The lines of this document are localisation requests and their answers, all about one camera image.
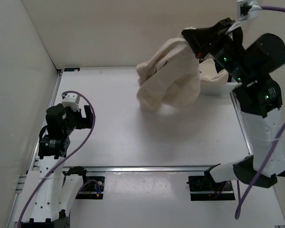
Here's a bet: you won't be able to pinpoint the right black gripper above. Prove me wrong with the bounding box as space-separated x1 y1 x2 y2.
180 18 251 84

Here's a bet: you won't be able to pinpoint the beige trousers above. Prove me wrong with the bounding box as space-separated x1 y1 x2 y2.
136 34 228 112

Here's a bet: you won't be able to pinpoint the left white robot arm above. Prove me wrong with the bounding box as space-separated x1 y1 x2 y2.
17 102 95 228

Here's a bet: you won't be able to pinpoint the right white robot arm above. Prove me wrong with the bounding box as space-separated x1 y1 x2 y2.
181 18 285 190

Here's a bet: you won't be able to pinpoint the white plastic basket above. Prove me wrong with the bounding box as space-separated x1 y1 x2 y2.
200 81 238 96

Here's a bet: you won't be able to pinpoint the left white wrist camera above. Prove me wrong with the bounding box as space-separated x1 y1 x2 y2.
61 93 80 112

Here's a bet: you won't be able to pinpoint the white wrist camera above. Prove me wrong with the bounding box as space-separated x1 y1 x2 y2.
61 93 80 112
237 0 262 21

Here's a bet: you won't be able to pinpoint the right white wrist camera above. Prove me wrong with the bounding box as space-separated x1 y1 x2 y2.
237 0 262 21

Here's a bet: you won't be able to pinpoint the aluminium left rail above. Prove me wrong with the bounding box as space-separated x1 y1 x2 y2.
26 69 64 174

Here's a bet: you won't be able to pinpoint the aluminium rail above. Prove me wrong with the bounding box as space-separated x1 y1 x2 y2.
84 165 210 172
26 69 64 174
230 92 253 155

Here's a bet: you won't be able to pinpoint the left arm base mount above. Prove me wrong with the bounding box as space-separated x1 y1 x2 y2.
62 166 105 200

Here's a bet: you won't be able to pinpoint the aluminium right rail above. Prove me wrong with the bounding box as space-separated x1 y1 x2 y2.
230 92 253 155

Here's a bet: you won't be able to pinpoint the aluminium front rail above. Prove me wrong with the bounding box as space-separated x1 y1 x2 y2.
84 165 210 172

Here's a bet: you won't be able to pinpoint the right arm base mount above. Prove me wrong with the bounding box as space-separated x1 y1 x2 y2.
187 176 235 201

